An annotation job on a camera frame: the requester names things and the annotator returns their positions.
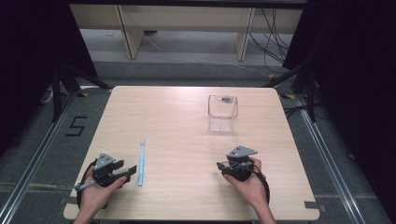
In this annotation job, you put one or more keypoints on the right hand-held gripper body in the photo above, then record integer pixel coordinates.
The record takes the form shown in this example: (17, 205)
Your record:
(241, 169)

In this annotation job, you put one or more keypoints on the dark tape piece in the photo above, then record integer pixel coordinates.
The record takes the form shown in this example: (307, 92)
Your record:
(72, 200)
(312, 204)

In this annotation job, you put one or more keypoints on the person's right hand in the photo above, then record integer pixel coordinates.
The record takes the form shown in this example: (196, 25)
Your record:
(250, 186)

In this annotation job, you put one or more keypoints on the clear plastic cup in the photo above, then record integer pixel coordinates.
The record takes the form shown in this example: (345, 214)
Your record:
(222, 109)

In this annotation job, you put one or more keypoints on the dark curtain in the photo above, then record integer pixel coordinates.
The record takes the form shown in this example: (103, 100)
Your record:
(28, 62)
(358, 77)

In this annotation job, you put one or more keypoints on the black metal stand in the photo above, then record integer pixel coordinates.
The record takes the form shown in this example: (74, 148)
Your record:
(56, 93)
(311, 93)

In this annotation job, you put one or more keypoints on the light blue toothbrush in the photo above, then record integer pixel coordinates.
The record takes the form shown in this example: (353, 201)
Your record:
(141, 165)

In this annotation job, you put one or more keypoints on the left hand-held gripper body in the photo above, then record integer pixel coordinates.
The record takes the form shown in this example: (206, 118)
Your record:
(106, 174)

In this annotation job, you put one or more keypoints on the aluminium floor rail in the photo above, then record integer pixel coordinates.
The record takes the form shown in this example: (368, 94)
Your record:
(34, 165)
(330, 168)

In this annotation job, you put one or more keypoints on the yellow tape piece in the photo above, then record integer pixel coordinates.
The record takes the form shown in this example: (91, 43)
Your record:
(84, 94)
(271, 76)
(289, 96)

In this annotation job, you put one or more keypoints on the person's left hand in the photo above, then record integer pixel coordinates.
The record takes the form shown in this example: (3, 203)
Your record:
(95, 194)

